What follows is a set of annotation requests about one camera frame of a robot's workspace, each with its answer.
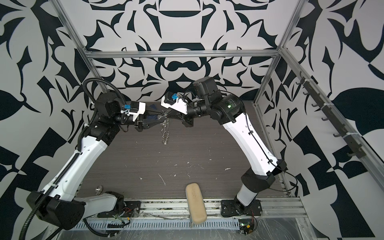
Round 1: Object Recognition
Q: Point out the beige glasses case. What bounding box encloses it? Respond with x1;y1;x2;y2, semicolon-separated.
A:
186;183;208;225

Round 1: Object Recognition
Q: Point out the white slotted cable duct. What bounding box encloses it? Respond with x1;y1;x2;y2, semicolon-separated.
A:
88;219;240;231

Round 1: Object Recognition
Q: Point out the small round metal disc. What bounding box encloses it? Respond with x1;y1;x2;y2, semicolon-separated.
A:
95;185;103;196

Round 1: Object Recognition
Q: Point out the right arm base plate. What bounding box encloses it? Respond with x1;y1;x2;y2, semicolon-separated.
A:
221;199;263;218

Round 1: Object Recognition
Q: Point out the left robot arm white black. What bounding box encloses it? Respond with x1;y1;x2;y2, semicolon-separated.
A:
26;92;165;230

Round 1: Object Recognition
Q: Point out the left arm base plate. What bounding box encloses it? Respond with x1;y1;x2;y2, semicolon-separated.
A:
97;201;141;218

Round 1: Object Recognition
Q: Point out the blue booklet yellow label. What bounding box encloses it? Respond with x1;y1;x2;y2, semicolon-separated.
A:
146;104;160;119

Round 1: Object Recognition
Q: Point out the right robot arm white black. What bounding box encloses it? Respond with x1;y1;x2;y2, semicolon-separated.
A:
161;77;287;208

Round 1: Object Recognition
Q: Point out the small circuit board with wires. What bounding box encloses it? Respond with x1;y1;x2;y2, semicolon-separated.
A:
239;218;258;235

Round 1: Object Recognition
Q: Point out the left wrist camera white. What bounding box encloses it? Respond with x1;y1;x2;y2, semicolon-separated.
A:
121;101;146;122

